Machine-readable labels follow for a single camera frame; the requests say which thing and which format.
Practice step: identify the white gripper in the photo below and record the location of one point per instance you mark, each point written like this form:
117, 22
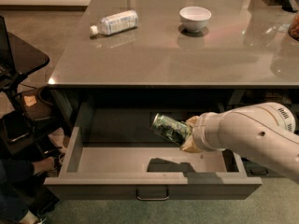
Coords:
203, 133

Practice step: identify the green soda can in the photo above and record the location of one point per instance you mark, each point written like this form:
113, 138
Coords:
171, 129

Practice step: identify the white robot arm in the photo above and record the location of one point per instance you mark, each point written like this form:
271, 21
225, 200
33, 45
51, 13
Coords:
262, 133

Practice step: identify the dark blue sleeve forearm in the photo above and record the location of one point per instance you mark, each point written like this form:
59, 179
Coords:
14, 171

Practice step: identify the grey lower side drawer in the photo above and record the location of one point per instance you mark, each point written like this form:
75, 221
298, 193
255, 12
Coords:
255, 169

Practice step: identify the open grey top drawer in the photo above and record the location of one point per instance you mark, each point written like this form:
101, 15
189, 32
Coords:
113, 151

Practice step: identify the person's hand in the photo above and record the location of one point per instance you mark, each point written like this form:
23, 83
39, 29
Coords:
45, 165

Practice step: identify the white ceramic bowl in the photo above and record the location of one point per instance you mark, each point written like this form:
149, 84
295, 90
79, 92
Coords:
194, 19

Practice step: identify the clear plastic water bottle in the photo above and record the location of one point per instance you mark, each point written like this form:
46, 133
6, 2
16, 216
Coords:
115, 23

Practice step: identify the brown box with label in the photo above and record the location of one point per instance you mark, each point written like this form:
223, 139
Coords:
37, 103

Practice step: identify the dark object on counter corner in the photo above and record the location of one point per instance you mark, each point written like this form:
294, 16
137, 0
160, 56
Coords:
290, 5

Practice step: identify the metal drawer handle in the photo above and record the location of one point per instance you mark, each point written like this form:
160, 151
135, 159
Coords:
152, 194

